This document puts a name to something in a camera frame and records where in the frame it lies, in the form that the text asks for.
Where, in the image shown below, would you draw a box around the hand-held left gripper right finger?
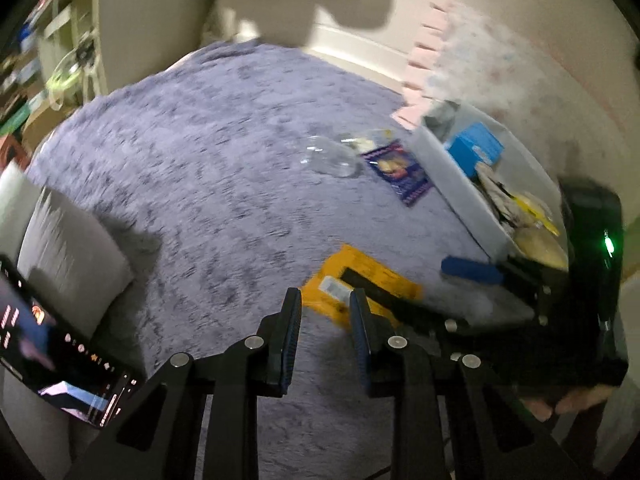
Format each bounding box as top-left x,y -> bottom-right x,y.
348,287 -> 586,480

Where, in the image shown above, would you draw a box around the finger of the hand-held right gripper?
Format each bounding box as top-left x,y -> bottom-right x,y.
440,255 -> 571,318
340,267 -> 541,361

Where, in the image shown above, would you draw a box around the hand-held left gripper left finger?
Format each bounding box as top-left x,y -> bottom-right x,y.
65,287 -> 303,480

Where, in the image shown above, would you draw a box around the orange wet wipes packet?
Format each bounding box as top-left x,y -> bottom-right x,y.
301,244 -> 426,333

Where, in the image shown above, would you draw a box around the white storage bin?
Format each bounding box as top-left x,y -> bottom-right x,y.
407,102 -> 571,273

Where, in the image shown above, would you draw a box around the person's right hand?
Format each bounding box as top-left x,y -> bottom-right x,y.
525,385 -> 618,423

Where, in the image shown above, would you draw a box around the blue snack packet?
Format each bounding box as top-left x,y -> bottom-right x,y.
362,140 -> 435,208

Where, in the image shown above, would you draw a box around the blue cardboard box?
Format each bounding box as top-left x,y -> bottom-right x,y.
445,121 -> 505,176

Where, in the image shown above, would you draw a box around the grey plastic bag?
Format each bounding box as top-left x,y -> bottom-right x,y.
422,100 -> 461,141

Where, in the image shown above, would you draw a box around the clear ribbed plastic jar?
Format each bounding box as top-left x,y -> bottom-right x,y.
299,135 -> 358,178

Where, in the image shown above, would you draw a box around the clear bottle with silver cap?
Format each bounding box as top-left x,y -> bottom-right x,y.
340,130 -> 396,156

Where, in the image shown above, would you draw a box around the purple fluffy rug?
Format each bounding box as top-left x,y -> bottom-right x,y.
22,40 -> 501,480

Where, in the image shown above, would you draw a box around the pink foam mats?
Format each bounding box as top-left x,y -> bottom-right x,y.
392,2 -> 451,126

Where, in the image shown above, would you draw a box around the floral bed sheet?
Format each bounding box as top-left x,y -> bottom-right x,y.
425,2 -> 571,121

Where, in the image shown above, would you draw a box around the black smartphone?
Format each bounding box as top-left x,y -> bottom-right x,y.
0,255 -> 146,428

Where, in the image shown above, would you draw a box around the grey pillow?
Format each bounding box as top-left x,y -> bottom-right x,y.
0,162 -> 136,341

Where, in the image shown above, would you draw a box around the pink stool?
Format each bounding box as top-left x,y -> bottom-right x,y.
0,137 -> 31,171

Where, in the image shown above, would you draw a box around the cluttered storage shelf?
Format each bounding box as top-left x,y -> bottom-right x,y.
0,0 -> 108,136

